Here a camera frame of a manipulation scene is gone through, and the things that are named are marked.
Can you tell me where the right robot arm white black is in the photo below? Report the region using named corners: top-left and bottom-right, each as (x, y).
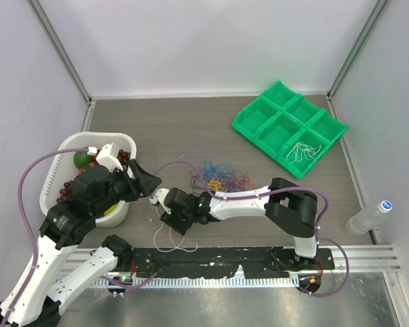
top-left (150, 178), bottom-right (321, 269)

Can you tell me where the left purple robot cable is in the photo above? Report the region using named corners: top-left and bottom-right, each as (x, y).
top-left (0, 146), bottom-right (96, 327)

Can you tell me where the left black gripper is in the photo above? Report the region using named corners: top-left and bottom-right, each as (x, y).
top-left (94, 157), bottom-right (162, 215)

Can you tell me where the white plastic fruit basket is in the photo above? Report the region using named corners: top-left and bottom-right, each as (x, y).
top-left (39, 131), bottom-right (137, 228)

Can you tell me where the yellow green small fruit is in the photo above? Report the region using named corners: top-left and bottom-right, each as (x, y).
top-left (103, 204), bottom-right (118, 217)

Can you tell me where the orange cable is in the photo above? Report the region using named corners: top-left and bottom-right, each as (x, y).
top-left (231, 172), bottom-right (258, 190)

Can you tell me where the green compartment bin tray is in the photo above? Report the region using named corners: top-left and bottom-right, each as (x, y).
top-left (231, 81), bottom-right (349, 179)

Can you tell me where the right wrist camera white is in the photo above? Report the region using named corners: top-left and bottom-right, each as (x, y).
top-left (149, 188), bottom-right (169, 206)

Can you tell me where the clear plastic water bottle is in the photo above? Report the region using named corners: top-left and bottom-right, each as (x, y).
top-left (346, 200), bottom-right (393, 236)

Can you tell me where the white cable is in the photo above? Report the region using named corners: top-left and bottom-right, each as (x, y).
top-left (285, 142), bottom-right (323, 164)
top-left (152, 224), bottom-right (199, 253)

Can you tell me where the green lime fruit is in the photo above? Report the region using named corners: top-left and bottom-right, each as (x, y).
top-left (73, 151), bottom-right (93, 169)

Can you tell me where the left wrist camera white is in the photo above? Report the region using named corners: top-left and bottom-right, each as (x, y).
top-left (86, 142), bottom-right (123, 172)

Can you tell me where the white slotted cable duct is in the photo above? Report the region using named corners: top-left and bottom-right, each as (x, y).
top-left (88, 274), bottom-right (300, 289)

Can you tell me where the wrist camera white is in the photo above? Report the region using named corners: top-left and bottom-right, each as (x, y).
top-left (86, 142), bottom-right (123, 172)
top-left (149, 188), bottom-right (169, 206)

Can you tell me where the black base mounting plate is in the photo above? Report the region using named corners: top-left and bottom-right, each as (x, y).
top-left (114, 247), bottom-right (336, 279)

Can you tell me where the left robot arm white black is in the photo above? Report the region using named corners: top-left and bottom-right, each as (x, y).
top-left (0, 159), bottom-right (162, 326)

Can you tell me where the red grape bunch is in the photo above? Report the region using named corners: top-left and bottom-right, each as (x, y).
top-left (56, 181), bottom-right (73, 203)

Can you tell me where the brown cable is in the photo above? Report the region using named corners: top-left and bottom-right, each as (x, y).
top-left (189, 168), bottom-right (208, 193)

